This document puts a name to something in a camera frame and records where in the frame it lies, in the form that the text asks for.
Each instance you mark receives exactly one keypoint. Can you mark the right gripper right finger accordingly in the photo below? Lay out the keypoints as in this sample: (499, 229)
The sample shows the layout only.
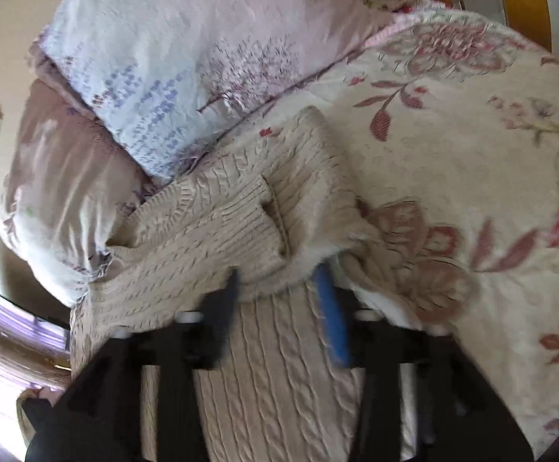
(334, 320)

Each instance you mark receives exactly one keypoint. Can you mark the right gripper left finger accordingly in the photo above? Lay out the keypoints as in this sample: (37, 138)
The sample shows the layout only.
(218, 309)

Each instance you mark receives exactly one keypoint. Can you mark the light blue lavender-print pillow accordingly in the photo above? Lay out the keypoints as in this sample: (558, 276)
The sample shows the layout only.
(168, 78)

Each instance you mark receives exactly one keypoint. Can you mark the mauve pink pillow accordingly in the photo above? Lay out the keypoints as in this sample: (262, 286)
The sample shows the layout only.
(68, 188)

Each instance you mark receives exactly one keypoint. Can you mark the beige cable-knit sweater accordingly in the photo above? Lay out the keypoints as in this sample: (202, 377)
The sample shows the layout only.
(273, 207)

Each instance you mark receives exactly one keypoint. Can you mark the floral quilted bedspread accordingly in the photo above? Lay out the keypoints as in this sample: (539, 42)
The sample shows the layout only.
(452, 126)

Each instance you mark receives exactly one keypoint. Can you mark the window with blinds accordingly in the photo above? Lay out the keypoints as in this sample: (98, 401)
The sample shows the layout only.
(33, 357)

